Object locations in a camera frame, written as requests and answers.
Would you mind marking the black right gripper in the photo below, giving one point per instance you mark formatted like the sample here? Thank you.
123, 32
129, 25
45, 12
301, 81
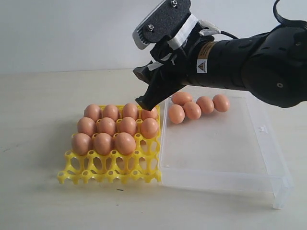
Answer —
199, 61

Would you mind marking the brown egg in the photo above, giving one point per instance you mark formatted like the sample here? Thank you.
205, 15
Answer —
103, 143
149, 128
111, 111
128, 125
93, 112
106, 125
176, 114
192, 110
206, 104
130, 110
125, 143
221, 103
149, 114
181, 98
87, 126
81, 143

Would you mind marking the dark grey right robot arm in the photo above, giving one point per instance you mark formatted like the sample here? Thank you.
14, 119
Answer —
272, 66

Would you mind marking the yellow plastic egg tray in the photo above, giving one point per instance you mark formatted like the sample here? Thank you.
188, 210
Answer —
141, 164

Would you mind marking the clear plastic container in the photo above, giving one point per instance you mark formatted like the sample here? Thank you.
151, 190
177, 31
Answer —
234, 151

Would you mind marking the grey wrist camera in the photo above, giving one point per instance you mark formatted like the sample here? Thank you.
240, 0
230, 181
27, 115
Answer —
172, 21

